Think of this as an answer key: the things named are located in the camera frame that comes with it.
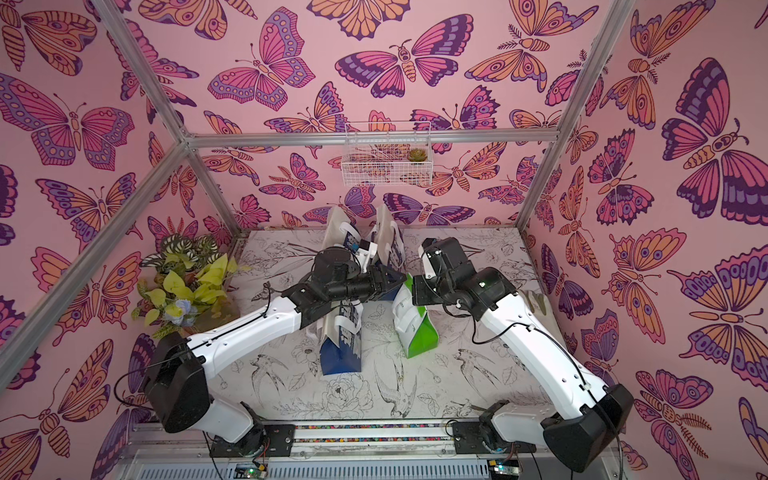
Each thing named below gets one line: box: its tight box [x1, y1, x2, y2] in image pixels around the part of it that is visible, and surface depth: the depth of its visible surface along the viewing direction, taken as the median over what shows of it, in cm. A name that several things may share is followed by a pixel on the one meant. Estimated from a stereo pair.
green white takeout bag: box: [392, 273, 440, 359], surface depth 76 cm
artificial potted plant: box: [131, 233, 240, 339], surface depth 79 cm
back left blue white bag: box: [323, 206, 362, 253], surface depth 92 cm
